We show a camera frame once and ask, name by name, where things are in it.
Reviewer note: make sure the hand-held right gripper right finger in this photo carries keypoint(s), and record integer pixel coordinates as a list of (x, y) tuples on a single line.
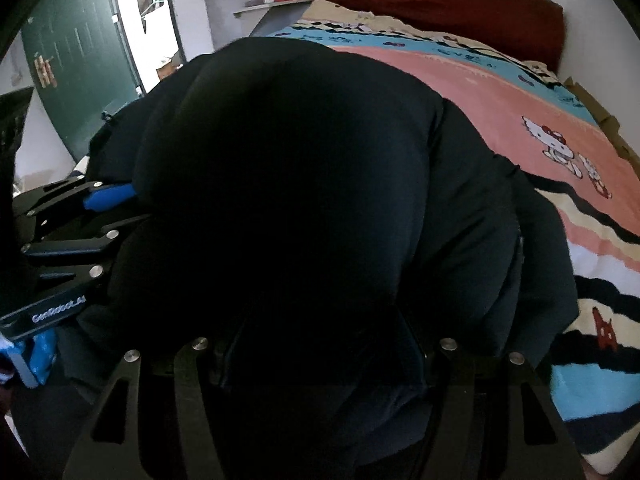
[(457, 385)]

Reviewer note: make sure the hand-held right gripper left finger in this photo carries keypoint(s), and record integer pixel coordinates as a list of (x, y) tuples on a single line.
[(197, 385)]

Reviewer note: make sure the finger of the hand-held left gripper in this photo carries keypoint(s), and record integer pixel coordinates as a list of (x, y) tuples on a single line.
[(107, 197), (75, 245)]

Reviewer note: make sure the black hooded jacket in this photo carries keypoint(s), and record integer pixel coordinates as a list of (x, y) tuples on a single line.
[(310, 200)]

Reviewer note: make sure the brown box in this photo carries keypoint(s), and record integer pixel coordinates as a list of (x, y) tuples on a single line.
[(166, 69)]

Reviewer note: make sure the red gold door sticker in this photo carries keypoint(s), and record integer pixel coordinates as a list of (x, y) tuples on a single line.
[(44, 69)]

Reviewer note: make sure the dark green door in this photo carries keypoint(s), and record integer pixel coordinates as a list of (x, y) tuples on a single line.
[(80, 50)]

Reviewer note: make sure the pink cartoon printed blanket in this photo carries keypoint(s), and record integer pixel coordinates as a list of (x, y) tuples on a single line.
[(480, 90)]

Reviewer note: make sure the dark red headboard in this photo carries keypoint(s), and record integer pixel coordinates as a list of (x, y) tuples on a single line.
[(440, 5)]

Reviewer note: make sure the grey wall shelf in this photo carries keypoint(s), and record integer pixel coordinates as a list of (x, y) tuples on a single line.
[(272, 17)]

